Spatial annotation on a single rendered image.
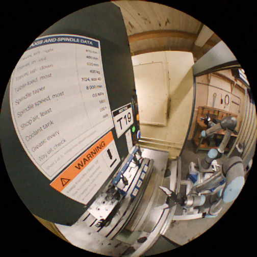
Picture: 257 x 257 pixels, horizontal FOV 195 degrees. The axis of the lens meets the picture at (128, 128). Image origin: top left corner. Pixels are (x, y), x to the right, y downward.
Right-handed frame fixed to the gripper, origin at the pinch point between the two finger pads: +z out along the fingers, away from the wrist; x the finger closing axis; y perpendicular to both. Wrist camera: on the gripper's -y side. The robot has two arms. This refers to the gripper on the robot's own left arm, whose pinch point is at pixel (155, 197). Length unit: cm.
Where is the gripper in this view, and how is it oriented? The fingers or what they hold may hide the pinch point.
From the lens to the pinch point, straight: 53.4
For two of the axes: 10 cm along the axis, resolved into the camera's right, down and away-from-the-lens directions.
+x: 4.3, -4.7, 7.7
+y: 1.3, 8.8, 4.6
